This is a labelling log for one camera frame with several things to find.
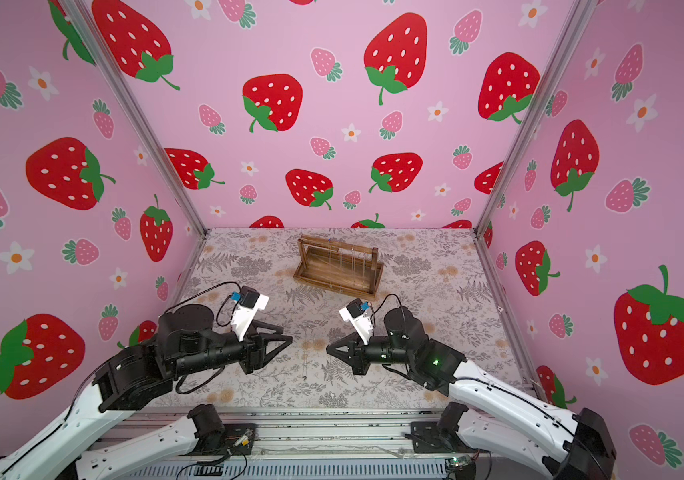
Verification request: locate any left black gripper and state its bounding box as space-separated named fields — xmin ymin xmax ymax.
xmin=172 ymin=321 xmax=292 ymax=384

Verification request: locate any wooden jewelry display stand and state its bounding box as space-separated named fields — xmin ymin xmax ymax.
xmin=293 ymin=235 xmax=385 ymax=301

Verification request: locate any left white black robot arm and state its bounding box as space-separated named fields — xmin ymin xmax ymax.
xmin=0 ymin=305 xmax=293 ymax=479

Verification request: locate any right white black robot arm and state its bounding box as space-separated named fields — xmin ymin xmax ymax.
xmin=327 ymin=299 xmax=617 ymax=479

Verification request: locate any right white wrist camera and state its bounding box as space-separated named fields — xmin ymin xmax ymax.
xmin=339 ymin=298 xmax=374 ymax=345

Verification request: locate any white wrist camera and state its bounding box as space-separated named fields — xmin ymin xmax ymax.
xmin=339 ymin=298 xmax=374 ymax=345
xmin=230 ymin=286 xmax=270 ymax=342

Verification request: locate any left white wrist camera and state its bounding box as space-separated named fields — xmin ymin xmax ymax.
xmin=230 ymin=286 xmax=270 ymax=342

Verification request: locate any aluminium rail frame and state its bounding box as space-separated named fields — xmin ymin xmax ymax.
xmin=122 ymin=409 xmax=547 ymax=479

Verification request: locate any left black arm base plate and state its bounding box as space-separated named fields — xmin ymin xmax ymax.
xmin=192 ymin=423 xmax=257 ymax=456

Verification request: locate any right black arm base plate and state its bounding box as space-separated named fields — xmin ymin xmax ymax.
xmin=405 ymin=421 xmax=487 ymax=454

